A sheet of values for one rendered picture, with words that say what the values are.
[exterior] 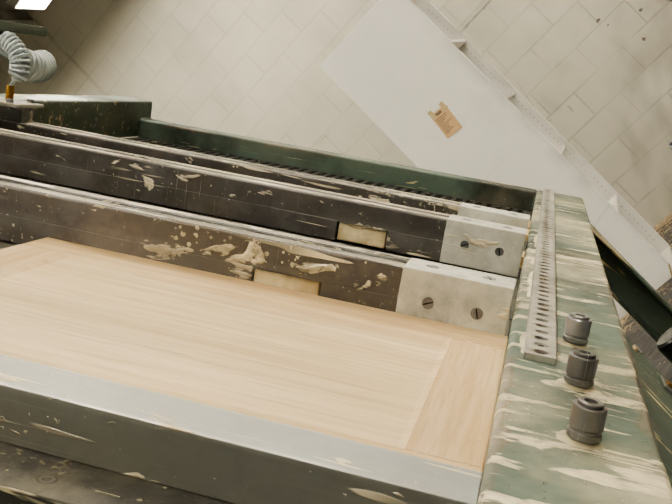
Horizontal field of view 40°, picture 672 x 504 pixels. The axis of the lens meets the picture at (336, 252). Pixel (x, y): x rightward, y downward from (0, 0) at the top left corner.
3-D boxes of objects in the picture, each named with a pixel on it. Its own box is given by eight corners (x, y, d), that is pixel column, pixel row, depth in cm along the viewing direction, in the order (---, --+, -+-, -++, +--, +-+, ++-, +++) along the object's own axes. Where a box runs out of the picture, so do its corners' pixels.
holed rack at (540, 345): (556, 365, 82) (557, 359, 82) (522, 358, 82) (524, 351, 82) (554, 192, 240) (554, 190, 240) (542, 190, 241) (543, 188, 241)
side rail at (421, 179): (527, 234, 236) (536, 192, 233) (134, 158, 257) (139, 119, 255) (528, 230, 243) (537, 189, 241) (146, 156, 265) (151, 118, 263)
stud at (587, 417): (601, 451, 63) (610, 410, 62) (564, 442, 63) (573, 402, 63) (599, 438, 65) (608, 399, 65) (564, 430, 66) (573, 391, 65)
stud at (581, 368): (593, 393, 75) (600, 359, 75) (562, 386, 76) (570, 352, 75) (591, 384, 78) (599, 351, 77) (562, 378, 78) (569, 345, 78)
